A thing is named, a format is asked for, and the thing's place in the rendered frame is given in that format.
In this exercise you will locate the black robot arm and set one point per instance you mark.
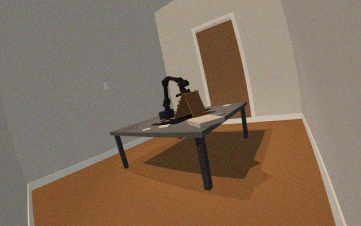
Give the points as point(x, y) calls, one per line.
point(181, 84)

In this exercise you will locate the beige flat rectangular slab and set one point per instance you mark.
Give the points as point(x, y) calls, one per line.
point(205, 121)

